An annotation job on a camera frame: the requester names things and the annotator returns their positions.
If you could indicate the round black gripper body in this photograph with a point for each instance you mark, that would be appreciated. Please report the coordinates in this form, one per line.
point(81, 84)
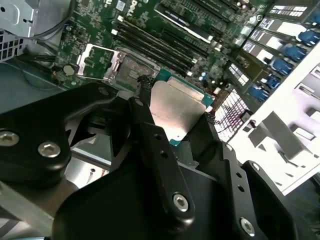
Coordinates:
point(112, 212)

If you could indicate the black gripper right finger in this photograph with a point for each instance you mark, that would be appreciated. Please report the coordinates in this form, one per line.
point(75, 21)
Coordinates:
point(232, 175)

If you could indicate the silver CPU with green edge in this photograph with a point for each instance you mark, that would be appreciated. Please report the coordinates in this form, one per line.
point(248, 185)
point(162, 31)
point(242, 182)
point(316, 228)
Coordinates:
point(175, 110)

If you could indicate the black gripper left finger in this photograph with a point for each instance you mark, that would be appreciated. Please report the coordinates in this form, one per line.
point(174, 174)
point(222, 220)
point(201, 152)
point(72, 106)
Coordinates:
point(32, 130)

